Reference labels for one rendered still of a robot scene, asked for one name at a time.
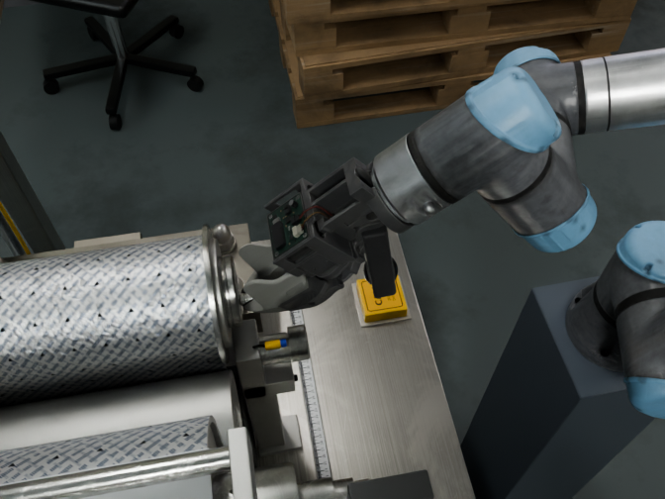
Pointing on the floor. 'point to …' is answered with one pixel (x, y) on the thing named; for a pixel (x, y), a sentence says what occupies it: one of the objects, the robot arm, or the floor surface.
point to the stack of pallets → (424, 49)
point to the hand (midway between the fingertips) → (257, 297)
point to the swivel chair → (111, 10)
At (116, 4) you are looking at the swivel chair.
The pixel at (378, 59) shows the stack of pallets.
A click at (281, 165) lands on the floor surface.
